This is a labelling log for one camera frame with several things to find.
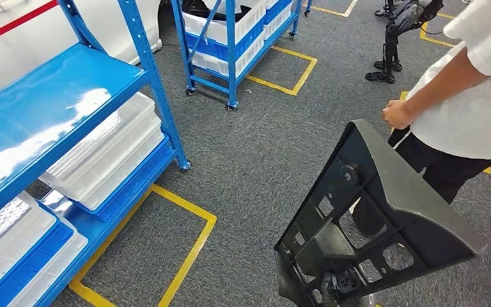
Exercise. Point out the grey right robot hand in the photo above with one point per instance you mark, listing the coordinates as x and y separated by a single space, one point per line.
329 288

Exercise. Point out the person's hand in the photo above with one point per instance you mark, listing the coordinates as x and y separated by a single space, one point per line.
398 114

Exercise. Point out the black plastic plate frame part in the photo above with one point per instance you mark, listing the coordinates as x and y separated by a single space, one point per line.
419 212

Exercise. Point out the person's forearm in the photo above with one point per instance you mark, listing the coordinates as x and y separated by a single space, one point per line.
440 91

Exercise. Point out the blue shelf rack on casters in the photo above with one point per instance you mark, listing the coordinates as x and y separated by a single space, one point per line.
231 51

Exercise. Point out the blue steel shelf rack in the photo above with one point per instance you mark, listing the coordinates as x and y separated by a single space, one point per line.
38 106

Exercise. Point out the person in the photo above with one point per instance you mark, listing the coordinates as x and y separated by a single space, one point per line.
461 118

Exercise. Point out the black humanoid robot legs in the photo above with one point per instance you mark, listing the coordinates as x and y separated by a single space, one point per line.
391 46

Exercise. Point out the yellow floor tape outline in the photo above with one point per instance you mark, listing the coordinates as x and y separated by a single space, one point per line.
186 202
300 55
436 41
334 12

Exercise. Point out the white plastic bin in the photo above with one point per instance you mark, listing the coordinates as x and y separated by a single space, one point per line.
249 25
8 237
63 267
135 173
101 144
277 27
247 59

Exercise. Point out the black parts pile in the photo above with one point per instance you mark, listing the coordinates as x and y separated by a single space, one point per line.
199 9

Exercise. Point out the white car red stripe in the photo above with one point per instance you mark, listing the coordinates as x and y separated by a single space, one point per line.
0 63

